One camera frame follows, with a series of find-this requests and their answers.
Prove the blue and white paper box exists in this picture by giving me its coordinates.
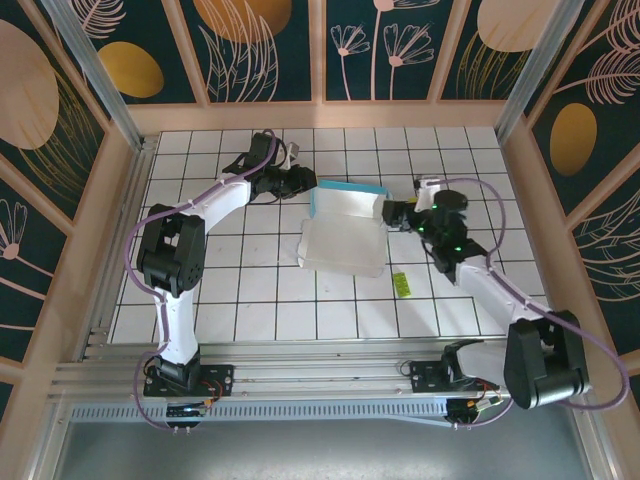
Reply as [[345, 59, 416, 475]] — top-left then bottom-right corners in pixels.
[[295, 179, 391, 279]]

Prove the black electronics with yellow plug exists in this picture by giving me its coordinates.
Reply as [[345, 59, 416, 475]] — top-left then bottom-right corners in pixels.
[[446, 397, 504, 426]]

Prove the small black circuit board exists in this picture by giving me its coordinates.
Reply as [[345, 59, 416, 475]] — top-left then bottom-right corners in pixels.
[[164, 403, 209, 420]]

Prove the grey metal sheet panel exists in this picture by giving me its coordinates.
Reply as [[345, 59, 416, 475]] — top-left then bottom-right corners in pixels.
[[49, 419, 591, 480]]

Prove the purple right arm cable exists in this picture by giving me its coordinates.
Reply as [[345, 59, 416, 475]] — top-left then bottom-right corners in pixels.
[[432, 177, 631, 430]]

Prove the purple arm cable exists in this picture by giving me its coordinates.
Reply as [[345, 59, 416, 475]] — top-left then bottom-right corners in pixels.
[[432, 177, 631, 430], [123, 128, 279, 432]]

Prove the aluminium side rail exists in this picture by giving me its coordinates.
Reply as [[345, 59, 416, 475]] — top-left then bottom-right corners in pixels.
[[77, 137, 159, 361]]

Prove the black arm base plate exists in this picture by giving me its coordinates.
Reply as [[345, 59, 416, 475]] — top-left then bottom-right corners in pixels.
[[143, 364, 236, 399], [409, 360, 500, 394]]

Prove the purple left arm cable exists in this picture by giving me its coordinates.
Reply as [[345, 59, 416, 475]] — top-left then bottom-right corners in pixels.
[[123, 128, 279, 432]]

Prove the aluminium corner post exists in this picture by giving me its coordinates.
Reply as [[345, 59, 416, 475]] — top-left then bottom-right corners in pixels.
[[39, 0, 151, 151], [493, 0, 601, 147]]

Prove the long aluminium mounting rail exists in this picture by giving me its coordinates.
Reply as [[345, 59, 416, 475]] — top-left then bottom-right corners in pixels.
[[47, 339, 594, 401]]

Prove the slotted grey cable duct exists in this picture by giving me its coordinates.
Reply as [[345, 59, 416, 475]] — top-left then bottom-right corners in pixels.
[[69, 403, 451, 425]]

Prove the aluminium frame beam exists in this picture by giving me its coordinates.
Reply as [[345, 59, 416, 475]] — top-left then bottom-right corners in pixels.
[[569, 389, 619, 480], [27, 397, 71, 480]]

